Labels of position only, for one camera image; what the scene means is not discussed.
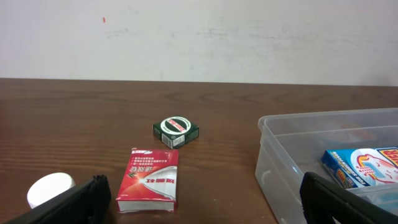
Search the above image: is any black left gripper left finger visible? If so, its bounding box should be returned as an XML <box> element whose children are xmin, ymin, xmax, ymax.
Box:
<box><xmin>5</xmin><ymin>175</ymin><xmax>111</xmax><ymax>224</ymax></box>

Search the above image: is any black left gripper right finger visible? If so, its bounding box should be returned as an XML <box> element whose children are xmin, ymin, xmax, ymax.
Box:
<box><xmin>300</xmin><ymin>172</ymin><xmax>397</xmax><ymax>224</ymax></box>

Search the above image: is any white capped dark bottle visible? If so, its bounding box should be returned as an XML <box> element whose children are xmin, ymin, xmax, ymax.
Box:
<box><xmin>27</xmin><ymin>172</ymin><xmax>75</xmax><ymax>209</ymax></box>

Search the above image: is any blue cool fever box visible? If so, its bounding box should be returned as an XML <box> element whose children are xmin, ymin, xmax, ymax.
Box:
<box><xmin>321</xmin><ymin>147</ymin><xmax>397</xmax><ymax>189</ymax></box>

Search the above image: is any red medicine box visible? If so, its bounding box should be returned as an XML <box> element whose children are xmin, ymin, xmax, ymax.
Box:
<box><xmin>116</xmin><ymin>148</ymin><xmax>178</xmax><ymax>213</ymax></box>

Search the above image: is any small green square box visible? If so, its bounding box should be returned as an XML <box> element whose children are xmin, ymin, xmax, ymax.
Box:
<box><xmin>152</xmin><ymin>116</ymin><xmax>200</xmax><ymax>149</ymax></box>

